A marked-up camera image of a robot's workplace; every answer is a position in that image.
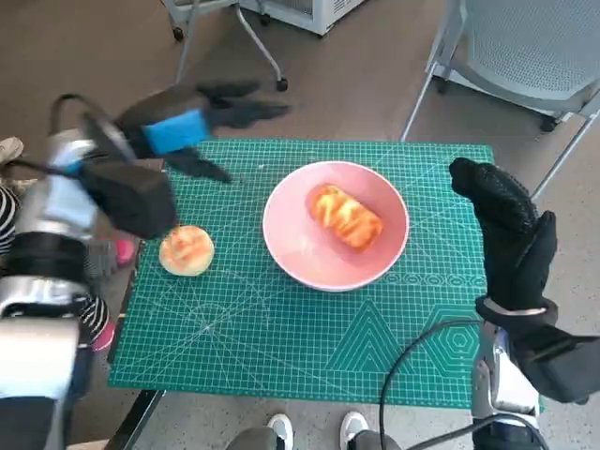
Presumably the long toy bread loaf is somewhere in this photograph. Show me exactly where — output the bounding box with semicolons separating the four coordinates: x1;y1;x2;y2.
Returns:
305;184;384;255

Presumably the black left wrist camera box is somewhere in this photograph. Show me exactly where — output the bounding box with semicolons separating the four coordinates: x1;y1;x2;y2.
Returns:
82;158;179;240

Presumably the person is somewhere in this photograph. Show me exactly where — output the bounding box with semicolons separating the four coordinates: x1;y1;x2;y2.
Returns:
0;185;138;353
0;136;24;163

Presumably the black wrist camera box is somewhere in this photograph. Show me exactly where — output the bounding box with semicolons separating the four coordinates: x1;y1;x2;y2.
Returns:
82;158;179;240
513;322;600;404

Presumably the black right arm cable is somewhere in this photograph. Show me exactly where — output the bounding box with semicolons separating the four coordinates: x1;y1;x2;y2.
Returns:
378;318;484;450

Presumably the round toy bread bun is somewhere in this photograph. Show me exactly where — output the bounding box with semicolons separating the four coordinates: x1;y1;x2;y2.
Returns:
157;224;216;278

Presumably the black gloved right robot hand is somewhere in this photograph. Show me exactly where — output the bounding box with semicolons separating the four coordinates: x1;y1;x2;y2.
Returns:
448;157;559;310

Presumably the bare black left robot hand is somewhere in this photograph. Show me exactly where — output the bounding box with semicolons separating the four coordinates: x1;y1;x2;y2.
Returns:
114;82;292;184

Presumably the pink bowl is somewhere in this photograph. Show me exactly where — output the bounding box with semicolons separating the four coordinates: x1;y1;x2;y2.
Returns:
262;160;410;293

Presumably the grey rolling chair frame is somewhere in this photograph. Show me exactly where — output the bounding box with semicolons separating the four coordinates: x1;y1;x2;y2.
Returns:
161;0;290;93

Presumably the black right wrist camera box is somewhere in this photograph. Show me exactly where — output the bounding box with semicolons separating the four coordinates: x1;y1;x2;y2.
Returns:
513;322;600;404

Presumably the white shoe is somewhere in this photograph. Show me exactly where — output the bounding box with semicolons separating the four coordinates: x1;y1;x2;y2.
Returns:
339;411;369;450
266;412;295;450

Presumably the white vented cabinet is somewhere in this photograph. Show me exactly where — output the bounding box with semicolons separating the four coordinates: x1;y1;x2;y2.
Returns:
238;0;365;38

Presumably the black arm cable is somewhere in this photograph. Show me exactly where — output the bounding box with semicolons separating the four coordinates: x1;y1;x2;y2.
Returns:
378;318;484;450
8;92;137;179

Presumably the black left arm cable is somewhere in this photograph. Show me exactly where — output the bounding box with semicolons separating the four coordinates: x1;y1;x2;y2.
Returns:
8;92;137;179

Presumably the green cutting mat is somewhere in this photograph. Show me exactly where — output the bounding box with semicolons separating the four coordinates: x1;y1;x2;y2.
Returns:
106;138;493;408

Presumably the grey mesh chair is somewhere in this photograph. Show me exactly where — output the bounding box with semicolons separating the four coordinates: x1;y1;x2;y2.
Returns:
400;0;600;198

